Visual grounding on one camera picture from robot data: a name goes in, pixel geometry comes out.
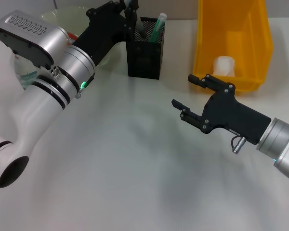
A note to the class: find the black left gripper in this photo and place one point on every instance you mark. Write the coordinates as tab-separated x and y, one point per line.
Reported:
101	36

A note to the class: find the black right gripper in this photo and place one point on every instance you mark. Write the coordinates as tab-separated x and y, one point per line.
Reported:
231	115

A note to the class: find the grey marker pen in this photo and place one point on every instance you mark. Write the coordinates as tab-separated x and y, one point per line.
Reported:
141	29

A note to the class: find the green utility knife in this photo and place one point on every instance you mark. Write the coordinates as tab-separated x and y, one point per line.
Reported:
157	27

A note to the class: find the white paper ball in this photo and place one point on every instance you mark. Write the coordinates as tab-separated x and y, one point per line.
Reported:
224	66

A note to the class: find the red-orange fruit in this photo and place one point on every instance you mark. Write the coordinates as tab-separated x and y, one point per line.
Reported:
72	38

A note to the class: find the clear water bottle green label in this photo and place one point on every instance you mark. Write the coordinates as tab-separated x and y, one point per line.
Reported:
24	74

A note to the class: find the pale green glass fruit plate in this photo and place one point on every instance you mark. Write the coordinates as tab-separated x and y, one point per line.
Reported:
110	48

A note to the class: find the black mesh pen holder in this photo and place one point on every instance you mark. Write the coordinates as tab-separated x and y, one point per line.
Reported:
144	62

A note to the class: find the yellow plastic bin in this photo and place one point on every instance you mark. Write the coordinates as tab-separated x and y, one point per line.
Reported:
231	29

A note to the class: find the silver left wrist depth camera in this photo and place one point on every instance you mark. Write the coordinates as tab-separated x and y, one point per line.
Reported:
31	41

